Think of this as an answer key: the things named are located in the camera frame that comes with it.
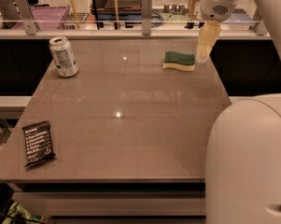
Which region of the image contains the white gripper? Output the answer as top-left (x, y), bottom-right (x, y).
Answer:
top-left (196, 0), bottom-right (239, 63)

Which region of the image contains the green and yellow sponge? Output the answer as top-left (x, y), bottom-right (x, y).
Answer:
top-left (162, 51), bottom-right (195, 72)

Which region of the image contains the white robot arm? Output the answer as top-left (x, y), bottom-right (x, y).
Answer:
top-left (197, 0), bottom-right (281, 224)

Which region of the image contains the silver 7up soda can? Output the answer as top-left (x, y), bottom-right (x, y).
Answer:
top-left (49, 36), bottom-right (78, 77)

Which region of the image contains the cardboard box with label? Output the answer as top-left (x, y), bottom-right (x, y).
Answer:
top-left (187, 0), bottom-right (206, 21)

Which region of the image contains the purple plastic crate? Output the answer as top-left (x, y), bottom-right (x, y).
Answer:
top-left (11, 5), bottom-right (71, 31)

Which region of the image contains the black snack bar packet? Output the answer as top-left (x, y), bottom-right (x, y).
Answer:
top-left (22, 120), bottom-right (55, 167)

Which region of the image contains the right metal railing post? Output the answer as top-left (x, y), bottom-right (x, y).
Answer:
top-left (252, 10), bottom-right (268, 35)

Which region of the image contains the metal railing post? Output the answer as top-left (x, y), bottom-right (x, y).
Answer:
top-left (14, 0), bottom-right (38, 35)
top-left (252, 10), bottom-right (268, 35)
top-left (141, 0), bottom-right (152, 35)

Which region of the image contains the middle metal railing post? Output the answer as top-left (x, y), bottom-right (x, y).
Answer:
top-left (141, 0), bottom-right (152, 35)

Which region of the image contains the yellow broom handle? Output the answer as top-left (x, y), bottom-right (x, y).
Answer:
top-left (69, 0), bottom-right (80, 30)

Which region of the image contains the left metal railing post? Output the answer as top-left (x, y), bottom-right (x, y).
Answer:
top-left (14, 0), bottom-right (38, 35)

